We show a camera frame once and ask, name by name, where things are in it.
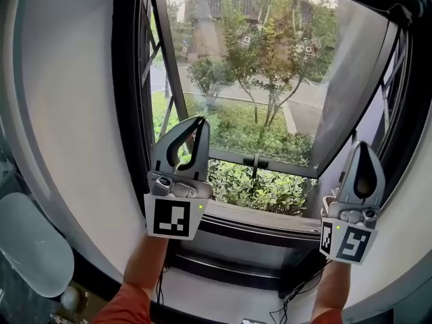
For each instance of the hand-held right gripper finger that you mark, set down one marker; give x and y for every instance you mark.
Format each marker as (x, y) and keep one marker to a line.
(378, 184)
(348, 181)

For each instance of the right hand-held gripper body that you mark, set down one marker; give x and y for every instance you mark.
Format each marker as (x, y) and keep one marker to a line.
(351, 241)

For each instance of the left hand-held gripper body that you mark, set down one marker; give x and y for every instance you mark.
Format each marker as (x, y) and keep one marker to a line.
(172, 218)

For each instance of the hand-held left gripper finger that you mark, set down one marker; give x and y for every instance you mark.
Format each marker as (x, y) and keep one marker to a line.
(160, 157)
(204, 154)

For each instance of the person's right forearm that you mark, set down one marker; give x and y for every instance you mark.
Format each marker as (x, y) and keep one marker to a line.
(332, 289)

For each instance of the person's left forearm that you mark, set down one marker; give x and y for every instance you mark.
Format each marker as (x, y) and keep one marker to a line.
(145, 265)

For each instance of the grey metal window stay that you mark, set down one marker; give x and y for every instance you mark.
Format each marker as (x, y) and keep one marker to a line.
(167, 115)

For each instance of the open glass window sash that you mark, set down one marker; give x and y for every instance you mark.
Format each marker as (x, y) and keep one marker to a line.
(270, 79)

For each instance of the green shrub hedge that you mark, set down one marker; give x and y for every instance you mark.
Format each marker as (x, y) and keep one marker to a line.
(243, 187)

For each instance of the single-trunk garden tree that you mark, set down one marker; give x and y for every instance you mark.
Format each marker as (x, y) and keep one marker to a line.
(251, 100)

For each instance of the small fixed glass pane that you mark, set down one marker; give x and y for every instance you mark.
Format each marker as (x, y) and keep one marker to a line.
(236, 251)

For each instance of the bushy garden tree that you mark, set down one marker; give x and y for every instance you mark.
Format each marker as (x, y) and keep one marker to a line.
(207, 76)

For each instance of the multi-trunk garden tree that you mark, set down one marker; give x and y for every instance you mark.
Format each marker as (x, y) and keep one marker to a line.
(270, 110)

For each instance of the brown building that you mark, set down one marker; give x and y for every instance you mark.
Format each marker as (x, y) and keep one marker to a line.
(206, 35)

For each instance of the white plastic bag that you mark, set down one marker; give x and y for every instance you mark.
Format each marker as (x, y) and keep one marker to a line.
(70, 297)

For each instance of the translucent white plastic chair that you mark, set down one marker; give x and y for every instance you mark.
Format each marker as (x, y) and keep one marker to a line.
(30, 248)

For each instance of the dark street post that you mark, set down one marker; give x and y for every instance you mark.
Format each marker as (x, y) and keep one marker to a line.
(166, 86)

